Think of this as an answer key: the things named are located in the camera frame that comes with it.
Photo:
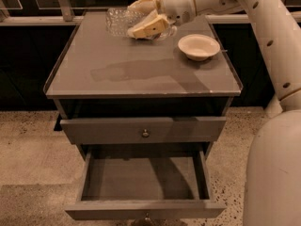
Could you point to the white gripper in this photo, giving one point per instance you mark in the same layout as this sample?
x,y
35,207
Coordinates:
x,y
177,4

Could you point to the clear plastic water bottle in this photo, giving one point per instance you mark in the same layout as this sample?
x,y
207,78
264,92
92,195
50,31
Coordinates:
x,y
117,25

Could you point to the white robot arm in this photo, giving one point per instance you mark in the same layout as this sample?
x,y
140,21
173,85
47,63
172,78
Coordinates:
x,y
273,170

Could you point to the grey drawer cabinet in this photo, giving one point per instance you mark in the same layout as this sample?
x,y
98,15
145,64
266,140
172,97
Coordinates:
x,y
101,76

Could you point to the brass top drawer knob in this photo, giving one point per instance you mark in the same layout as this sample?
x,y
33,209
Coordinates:
x,y
145,133

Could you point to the brass drawer knob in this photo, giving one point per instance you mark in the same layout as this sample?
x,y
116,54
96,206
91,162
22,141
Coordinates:
x,y
147,219
145,133

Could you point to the closed grey top drawer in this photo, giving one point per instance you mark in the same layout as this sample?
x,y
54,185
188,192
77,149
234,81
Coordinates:
x,y
94,131

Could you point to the open grey middle drawer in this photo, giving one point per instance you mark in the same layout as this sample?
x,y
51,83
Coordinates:
x,y
144,184

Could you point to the brass middle drawer knob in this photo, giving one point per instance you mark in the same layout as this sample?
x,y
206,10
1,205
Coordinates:
x,y
147,219

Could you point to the white bowl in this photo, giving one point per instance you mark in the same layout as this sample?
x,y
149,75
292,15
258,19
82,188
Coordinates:
x,y
198,47

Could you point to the metal railing frame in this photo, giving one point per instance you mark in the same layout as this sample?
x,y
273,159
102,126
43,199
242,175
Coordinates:
x,y
47,7

